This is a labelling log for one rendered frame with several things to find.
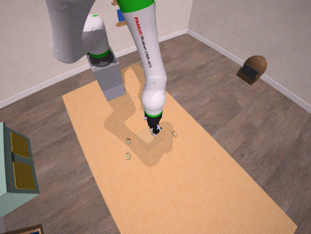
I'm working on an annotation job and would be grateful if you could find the tan flat mat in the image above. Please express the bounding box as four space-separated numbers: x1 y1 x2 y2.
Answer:
136 126 163 151

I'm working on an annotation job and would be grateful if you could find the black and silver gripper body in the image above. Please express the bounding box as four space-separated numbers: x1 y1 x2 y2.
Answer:
147 120 159 127

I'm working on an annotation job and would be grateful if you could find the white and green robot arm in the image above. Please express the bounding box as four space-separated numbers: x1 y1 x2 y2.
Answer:
45 0 167 123

